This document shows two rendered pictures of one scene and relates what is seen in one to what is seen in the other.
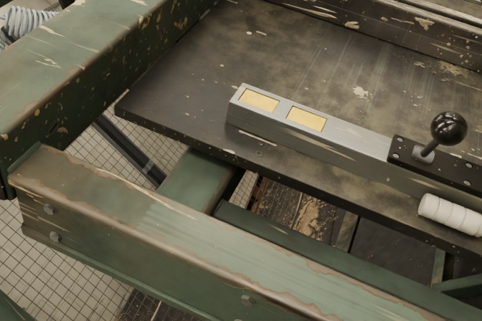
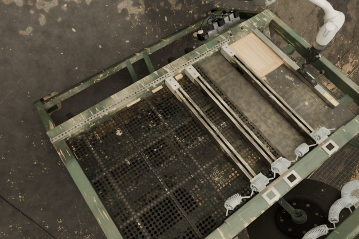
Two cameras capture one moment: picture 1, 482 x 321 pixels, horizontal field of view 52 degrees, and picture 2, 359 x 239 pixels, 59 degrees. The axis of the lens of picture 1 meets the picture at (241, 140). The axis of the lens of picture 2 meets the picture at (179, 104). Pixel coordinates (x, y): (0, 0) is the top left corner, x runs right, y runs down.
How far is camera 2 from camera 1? 2.88 m
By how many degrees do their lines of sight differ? 72
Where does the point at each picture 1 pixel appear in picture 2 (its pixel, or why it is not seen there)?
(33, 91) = not seen: outside the picture
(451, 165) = (309, 78)
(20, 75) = not seen: outside the picture
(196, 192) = (342, 100)
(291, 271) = (341, 76)
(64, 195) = not seen: outside the picture
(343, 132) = (321, 90)
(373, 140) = (317, 88)
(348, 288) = (335, 71)
